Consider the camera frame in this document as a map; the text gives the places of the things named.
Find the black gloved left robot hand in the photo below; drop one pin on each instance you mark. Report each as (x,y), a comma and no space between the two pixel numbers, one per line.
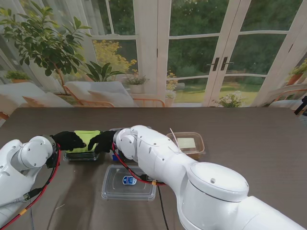
(69,141)

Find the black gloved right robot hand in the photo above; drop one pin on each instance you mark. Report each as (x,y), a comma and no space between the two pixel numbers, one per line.
(105,142)

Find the clear lid with green sheet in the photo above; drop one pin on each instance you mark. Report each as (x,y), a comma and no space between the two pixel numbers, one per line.
(84,135)

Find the black plastic food tray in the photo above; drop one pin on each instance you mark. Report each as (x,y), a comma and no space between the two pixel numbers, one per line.
(79,157)

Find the clear lid with white label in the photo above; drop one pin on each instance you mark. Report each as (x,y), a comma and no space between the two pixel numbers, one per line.
(189,142)

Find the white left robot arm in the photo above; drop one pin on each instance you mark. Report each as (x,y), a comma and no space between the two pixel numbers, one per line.
(16,167)

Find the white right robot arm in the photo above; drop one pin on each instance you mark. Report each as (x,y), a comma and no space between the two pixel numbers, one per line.
(204,187)

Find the clear container with blue clips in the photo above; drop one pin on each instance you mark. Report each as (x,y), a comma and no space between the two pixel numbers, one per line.
(116,158)

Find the clear lid with blue sticker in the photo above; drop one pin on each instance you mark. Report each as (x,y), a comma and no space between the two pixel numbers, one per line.
(117,189)

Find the black tripod stand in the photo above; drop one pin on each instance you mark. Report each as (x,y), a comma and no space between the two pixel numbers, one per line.
(302,105)

